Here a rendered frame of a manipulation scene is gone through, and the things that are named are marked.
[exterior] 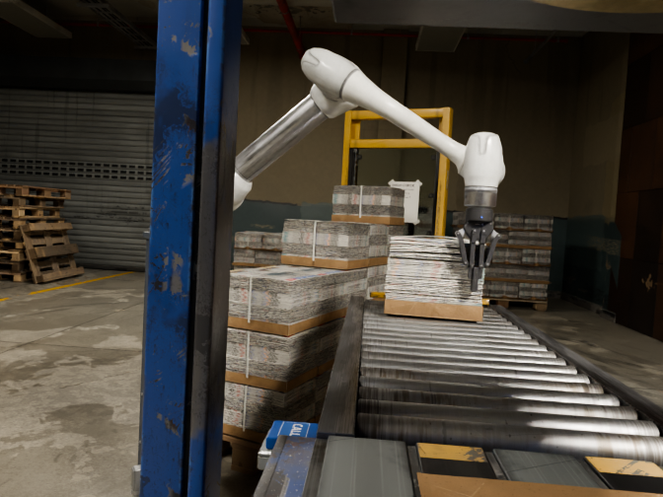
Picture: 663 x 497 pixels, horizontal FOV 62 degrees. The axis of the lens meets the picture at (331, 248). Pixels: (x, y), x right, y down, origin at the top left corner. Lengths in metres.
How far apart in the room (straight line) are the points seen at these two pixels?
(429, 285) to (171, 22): 1.18
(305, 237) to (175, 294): 2.17
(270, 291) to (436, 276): 0.82
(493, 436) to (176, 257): 0.49
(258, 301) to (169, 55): 1.70
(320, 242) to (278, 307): 0.64
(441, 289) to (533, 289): 6.30
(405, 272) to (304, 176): 7.74
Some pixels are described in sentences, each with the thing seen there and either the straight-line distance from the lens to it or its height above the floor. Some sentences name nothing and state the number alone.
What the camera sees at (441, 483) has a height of 0.80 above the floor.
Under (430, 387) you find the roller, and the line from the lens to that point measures 1.02.
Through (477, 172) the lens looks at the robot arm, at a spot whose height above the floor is 1.23.
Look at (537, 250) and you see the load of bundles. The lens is 7.92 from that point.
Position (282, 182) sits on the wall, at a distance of 9.37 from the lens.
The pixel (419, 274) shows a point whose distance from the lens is 1.66.
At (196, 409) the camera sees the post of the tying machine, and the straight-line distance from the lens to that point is 0.69.
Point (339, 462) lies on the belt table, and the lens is 0.68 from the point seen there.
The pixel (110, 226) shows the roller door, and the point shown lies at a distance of 10.20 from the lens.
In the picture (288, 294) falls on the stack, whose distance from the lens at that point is 2.21.
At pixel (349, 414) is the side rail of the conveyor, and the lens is 0.83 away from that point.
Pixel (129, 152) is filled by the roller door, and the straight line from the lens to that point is 10.11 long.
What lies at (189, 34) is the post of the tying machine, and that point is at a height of 1.28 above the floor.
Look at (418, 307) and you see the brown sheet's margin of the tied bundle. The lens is 1.66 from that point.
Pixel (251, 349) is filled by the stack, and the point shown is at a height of 0.52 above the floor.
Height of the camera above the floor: 1.08
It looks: 3 degrees down
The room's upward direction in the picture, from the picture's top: 3 degrees clockwise
